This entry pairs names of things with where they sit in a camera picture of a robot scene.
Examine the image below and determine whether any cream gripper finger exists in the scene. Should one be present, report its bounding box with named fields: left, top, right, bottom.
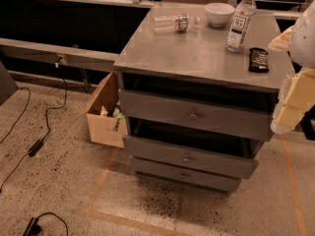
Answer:
left=268, top=27, right=292, bottom=52

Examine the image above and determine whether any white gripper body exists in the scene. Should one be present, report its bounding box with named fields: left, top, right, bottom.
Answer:
left=271, top=67, right=315, bottom=134

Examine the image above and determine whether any grey top drawer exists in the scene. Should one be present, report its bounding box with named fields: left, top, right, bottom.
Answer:
left=119, top=89, right=273, bottom=142

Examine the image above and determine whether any grey drawer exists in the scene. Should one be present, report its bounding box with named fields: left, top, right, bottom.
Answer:
left=131, top=157, right=241, bottom=193
left=124, top=136, right=259, bottom=179
left=119, top=89, right=273, bottom=142

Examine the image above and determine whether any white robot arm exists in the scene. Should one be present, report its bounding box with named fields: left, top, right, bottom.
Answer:
left=268, top=1, right=315, bottom=134

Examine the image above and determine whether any grey drawer cabinet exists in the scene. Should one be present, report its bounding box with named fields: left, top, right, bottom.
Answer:
left=113, top=2, right=296, bottom=196

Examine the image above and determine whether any grey middle drawer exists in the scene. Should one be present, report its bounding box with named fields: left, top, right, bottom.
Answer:
left=124, top=136, right=259, bottom=179

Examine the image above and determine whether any grey bottom drawer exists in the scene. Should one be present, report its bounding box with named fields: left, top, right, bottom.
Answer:
left=131, top=157, right=241, bottom=193

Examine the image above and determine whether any open cardboard box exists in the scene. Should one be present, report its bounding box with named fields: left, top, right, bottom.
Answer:
left=77, top=72, right=127, bottom=148

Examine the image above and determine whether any upright clear water bottle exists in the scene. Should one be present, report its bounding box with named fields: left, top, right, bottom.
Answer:
left=226, top=0, right=256, bottom=52

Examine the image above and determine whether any white ceramic bowl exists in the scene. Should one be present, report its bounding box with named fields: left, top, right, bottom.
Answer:
left=205, top=3, right=235, bottom=27

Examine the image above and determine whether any lying empty plastic bottle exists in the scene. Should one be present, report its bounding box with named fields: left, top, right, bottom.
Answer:
left=153, top=14, right=200, bottom=33

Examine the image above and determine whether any grey metal rail shelf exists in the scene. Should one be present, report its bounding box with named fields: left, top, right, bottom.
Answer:
left=0, top=38, right=118, bottom=72

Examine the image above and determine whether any black power adapter with cable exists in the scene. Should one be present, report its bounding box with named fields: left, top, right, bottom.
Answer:
left=0, top=79, right=68, bottom=193

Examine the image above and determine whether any black plug with cable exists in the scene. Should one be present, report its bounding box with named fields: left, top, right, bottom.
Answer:
left=23, top=211, right=69, bottom=236

